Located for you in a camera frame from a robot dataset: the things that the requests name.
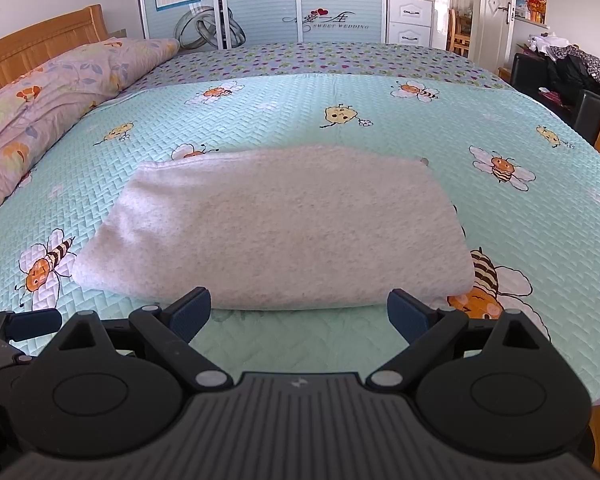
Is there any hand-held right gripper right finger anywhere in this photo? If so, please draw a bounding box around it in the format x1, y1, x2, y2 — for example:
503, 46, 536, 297
367, 287, 551, 391

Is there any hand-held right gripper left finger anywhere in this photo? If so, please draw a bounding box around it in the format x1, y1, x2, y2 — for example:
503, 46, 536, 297
45, 286, 233, 392

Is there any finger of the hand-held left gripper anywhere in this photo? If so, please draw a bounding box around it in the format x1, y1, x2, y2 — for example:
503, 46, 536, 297
0, 308, 63, 356

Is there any light grey sweatshirt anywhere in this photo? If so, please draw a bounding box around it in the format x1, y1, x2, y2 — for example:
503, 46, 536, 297
71, 145, 476, 311

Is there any pile of clothes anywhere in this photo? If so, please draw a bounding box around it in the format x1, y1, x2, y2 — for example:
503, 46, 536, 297
527, 34, 600, 96

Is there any floral pink duvet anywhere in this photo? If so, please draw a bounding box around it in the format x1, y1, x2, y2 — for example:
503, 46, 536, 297
0, 36, 181, 231

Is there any black leather stool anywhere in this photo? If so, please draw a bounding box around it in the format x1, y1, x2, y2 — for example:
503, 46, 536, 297
572, 89, 600, 146
510, 52, 553, 98

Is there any wooden headboard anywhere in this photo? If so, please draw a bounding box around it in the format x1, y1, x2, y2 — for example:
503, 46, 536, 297
0, 4, 110, 101

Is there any wooden chair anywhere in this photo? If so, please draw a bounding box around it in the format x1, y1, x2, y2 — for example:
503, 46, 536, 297
447, 7, 473, 58

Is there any white drawer cabinet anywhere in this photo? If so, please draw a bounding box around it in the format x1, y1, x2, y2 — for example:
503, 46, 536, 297
387, 0, 436, 48

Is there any sliding door wardrobe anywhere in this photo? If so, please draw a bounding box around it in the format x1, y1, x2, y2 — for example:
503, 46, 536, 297
135, 0, 388, 53

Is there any white room door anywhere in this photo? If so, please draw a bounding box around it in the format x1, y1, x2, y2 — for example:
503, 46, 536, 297
472, 0, 518, 73

